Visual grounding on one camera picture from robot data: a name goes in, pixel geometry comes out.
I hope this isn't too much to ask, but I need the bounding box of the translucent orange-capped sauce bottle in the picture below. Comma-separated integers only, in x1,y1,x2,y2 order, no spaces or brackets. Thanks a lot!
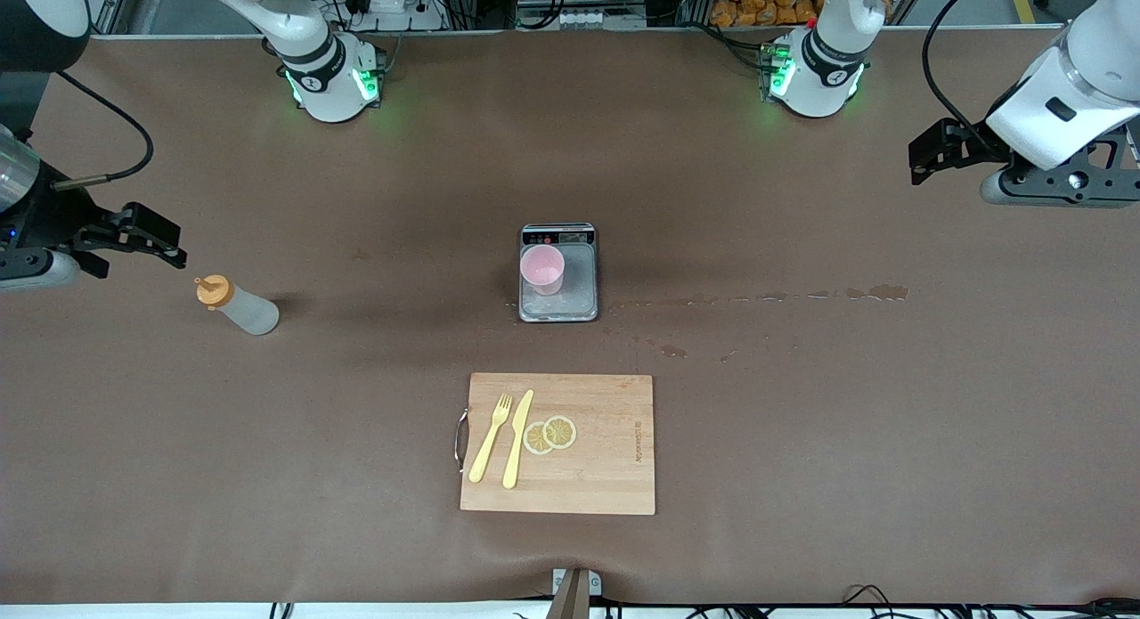
194,274,281,337

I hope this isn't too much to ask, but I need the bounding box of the wooden cutting board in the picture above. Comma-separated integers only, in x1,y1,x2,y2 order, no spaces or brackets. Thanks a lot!
455,373,656,516

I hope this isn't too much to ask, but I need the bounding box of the orange snack pile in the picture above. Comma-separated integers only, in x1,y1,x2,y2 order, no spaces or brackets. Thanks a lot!
710,0,820,28

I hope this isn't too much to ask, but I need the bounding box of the front camera mounting bracket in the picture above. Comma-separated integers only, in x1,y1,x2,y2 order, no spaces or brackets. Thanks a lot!
545,567,603,619

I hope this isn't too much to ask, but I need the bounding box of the yellow plastic fork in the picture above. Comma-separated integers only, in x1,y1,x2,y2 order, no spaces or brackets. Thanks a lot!
468,393,514,485

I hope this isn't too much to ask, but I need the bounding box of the yellow plastic knife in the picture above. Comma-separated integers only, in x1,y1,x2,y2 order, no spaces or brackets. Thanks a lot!
502,389,535,490

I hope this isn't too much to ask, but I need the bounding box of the white power strip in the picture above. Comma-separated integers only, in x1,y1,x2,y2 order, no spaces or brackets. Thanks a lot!
352,0,446,32

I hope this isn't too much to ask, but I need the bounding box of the pink plastic cup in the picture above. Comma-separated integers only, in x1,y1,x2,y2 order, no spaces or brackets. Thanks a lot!
519,245,566,297

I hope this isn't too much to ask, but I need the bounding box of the silver digital kitchen scale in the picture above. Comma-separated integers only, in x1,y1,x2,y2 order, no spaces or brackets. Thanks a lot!
518,224,599,323

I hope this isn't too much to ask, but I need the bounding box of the brown table mat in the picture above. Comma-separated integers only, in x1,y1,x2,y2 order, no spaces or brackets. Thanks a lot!
0,27,1140,607

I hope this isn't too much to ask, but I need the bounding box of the black cable bundle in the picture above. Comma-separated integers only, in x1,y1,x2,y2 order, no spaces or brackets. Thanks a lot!
686,585,1140,619

